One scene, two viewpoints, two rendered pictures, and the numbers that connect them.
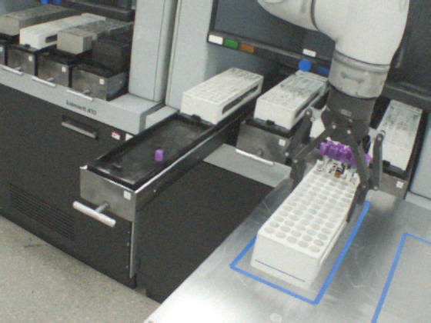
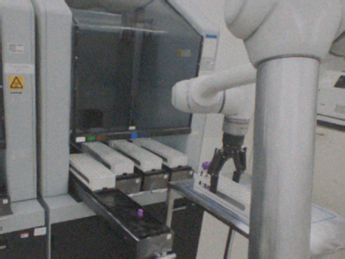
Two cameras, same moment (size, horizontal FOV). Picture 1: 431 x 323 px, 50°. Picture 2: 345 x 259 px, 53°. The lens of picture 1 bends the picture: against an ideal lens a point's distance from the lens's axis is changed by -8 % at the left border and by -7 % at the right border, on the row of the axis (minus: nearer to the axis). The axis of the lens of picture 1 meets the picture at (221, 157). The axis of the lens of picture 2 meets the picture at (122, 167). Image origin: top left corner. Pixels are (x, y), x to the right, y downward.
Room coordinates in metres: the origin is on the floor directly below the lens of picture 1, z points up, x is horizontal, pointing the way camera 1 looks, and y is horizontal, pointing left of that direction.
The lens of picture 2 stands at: (0.33, 1.01, 1.35)
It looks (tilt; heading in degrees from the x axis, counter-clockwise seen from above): 20 degrees down; 307
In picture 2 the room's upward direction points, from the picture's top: 5 degrees clockwise
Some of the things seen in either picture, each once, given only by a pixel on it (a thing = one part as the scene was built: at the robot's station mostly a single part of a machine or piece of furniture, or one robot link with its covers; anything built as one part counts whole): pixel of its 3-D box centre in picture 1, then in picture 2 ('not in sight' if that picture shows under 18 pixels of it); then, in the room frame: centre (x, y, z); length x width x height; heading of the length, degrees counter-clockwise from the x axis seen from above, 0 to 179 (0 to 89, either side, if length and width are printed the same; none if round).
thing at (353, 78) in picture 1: (358, 73); (235, 126); (0.74, -0.19, 1.10); 0.09 x 0.09 x 0.06
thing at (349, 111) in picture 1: (347, 115); (232, 145); (0.74, -0.19, 1.03); 0.08 x 0.07 x 0.09; 66
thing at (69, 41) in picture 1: (71, 42); not in sight; (1.46, 0.53, 0.85); 0.12 x 0.02 x 0.06; 69
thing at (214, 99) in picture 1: (224, 94); (88, 171); (1.24, 0.02, 0.83); 0.30 x 0.10 x 0.06; 158
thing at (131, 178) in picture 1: (188, 135); (107, 200); (1.07, 0.09, 0.78); 0.73 x 0.14 x 0.09; 158
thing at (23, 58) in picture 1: (83, 39); not in sight; (1.73, 0.58, 0.78); 0.73 x 0.14 x 0.09; 158
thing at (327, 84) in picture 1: (321, 75); (81, 141); (1.58, -0.28, 0.83); 0.30 x 0.10 x 0.06; 158
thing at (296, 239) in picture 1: (315, 216); (229, 194); (0.70, -0.17, 0.85); 0.30 x 0.10 x 0.06; 156
